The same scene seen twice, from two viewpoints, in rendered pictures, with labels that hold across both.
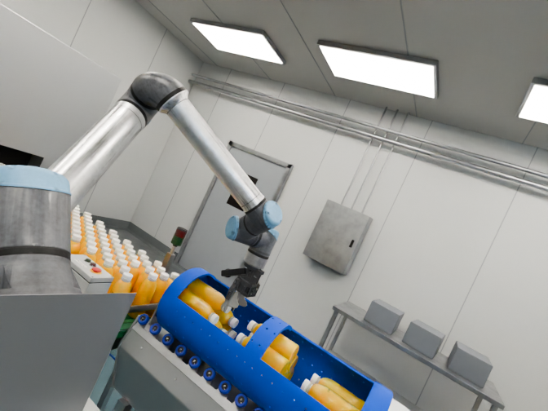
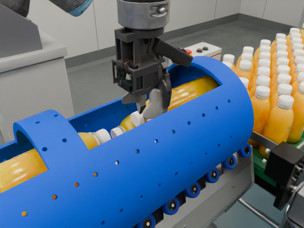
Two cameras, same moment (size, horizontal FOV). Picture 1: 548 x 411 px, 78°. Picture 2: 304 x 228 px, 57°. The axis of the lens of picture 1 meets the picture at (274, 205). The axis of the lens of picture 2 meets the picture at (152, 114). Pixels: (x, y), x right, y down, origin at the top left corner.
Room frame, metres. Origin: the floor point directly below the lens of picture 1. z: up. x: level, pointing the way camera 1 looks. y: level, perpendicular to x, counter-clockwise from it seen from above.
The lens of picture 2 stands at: (1.56, -0.47, 1.51)
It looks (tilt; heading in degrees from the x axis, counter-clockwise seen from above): 34 degrees down; 113
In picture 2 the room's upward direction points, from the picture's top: straight up
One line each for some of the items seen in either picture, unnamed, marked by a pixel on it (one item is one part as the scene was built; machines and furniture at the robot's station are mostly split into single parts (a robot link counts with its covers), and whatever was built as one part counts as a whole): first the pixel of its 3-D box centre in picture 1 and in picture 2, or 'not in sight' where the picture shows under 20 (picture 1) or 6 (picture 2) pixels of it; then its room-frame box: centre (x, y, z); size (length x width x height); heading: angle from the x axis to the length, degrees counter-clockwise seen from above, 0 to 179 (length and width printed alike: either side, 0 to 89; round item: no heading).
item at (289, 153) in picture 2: not in sight; (282, 164); (1.68, 0.19, 0.95); 0.10 x 0.07 x 0.10; 154
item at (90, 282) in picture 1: (83, 276); (194, 62); (1.31, 0.56, 1.05); 0.20 x 0.10 x 0.10; 64
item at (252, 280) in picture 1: (248, 280); (140, 58); (1.35, -0.03, 1.30); 0.09 x 0.08 x 0.12; 64
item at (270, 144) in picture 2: (150, 307); (231, 123); (1.51, 0.31, 0.96); 0.40 x 0.01 x 0.03; 154
